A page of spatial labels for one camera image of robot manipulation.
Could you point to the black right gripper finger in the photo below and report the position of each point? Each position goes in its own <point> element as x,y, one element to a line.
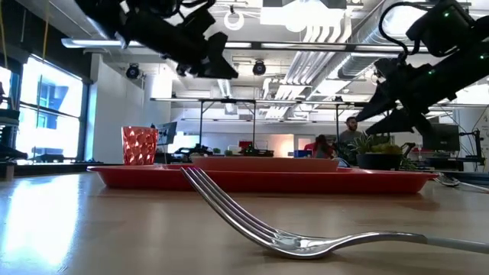
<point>380,103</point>
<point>405,122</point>

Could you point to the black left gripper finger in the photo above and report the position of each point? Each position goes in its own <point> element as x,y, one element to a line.
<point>221,61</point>
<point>189,70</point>

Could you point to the silver metal fork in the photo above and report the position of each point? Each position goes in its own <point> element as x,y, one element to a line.
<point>290,242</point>

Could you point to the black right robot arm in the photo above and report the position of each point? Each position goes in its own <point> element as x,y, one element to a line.
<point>477,65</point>

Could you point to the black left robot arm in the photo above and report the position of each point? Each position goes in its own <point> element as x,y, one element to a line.
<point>107,15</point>

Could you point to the red faceted plastic cup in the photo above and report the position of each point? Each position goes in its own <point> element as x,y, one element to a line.
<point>139,147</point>

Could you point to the orange round plate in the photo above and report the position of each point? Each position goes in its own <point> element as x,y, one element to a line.
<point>267,164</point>

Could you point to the red plastic tray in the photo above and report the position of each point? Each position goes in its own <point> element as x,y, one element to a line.
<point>153,179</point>

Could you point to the black ceiling spotlight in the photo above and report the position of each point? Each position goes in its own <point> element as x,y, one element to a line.
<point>132,71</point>
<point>259,68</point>

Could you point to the black computer monitor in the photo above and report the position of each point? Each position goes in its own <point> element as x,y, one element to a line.
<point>441,137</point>

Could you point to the person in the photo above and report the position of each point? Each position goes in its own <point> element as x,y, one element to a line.
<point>321,149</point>
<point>350,133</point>

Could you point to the potted succulent plant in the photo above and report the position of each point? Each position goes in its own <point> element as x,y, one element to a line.
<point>376,158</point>

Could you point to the grey computer monitor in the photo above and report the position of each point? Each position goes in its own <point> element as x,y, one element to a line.
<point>167,133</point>

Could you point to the long ceiling light bar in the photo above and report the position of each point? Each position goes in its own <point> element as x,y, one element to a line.
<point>91,43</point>

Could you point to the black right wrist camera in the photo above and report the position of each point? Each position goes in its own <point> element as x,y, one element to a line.
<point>443,28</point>

